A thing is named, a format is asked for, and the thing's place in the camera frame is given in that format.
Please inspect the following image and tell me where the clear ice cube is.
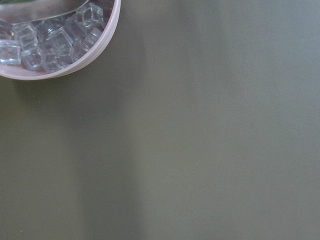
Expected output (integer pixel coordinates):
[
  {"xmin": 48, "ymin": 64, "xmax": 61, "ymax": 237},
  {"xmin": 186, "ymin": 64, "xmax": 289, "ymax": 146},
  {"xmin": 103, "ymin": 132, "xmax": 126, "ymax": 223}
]
[
  {"xmin": 12, "ymin": 22, "xmax": 38, "ymax": 51},
  {"xmin": 76, "ymin": 2, "xmax": 104, "ymax": 28},
  {"xmin": 21, "ymin": 46, "xmax": 42, "ymax": 71},
  {"xmin": 46, "ymin": 27, "xmax": 74, "ymax": 53},
  {"xmin": 0, "ymin": 39, "xmax": 21, "ymax": 65},
  {"xmin": 56, "ymin": 49, "xmax": 74, "ymax": 69},
  {"xmin": 81, "ymin": 27, "xmax": 102, "ymax": 52}
]

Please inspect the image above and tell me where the pink bowl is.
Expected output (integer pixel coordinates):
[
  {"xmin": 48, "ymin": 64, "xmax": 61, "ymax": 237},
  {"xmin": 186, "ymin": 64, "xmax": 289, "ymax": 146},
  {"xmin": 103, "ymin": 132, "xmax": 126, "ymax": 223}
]
[{"xmin": 0, "ymin": 0, "xmax": 122, "ymax": 81}]

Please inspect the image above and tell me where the steel ice scoop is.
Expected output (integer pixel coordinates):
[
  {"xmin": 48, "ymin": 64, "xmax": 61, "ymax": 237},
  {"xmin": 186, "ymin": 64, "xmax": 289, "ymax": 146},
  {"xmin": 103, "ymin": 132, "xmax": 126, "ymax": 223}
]
[{"xmin": 0, "ymin": 0, "xmax": 88, "ymax": 25}]

